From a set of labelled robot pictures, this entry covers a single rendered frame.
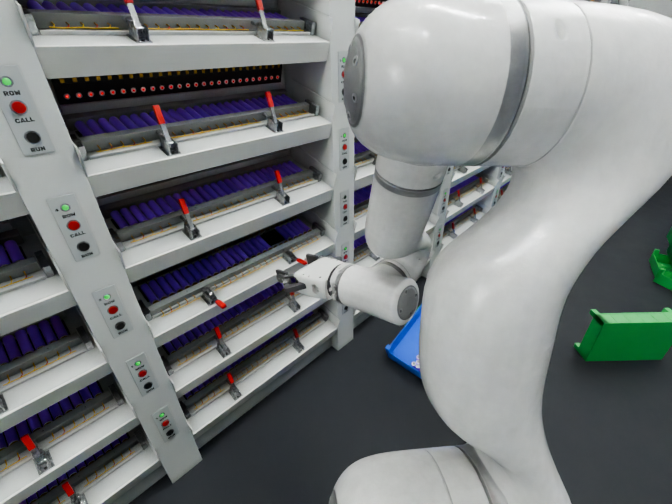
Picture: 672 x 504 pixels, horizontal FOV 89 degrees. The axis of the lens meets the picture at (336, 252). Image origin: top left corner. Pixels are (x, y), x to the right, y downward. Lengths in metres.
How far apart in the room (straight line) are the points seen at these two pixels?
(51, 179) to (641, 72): 0.74
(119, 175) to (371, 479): 0.64
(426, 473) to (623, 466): 1.12
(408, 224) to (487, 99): 0.28
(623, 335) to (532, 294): 1.45
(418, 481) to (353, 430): 0.90
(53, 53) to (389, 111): 0.60
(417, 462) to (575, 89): 0.33
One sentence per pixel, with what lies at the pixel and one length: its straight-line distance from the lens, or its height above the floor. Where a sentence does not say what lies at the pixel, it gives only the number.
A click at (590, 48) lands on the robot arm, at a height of 1.09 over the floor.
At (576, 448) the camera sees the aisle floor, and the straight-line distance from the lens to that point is 1.44.
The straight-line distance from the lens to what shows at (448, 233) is 2.07.
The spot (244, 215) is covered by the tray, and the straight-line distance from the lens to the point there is 0.92.
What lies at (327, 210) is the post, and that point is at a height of 0.63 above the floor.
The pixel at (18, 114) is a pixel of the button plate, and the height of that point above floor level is 1.01.
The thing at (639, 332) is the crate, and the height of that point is 0.15.
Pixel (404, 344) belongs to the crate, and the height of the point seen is 0.03.
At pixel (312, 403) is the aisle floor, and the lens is 1.34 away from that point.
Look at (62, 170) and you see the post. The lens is 0.74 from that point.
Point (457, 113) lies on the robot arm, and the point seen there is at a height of 1.06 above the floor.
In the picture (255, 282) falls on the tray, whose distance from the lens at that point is 1.00.
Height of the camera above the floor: 1.09
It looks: 31 degrees down
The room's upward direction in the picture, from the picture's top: 1 degrees counter-clockwise
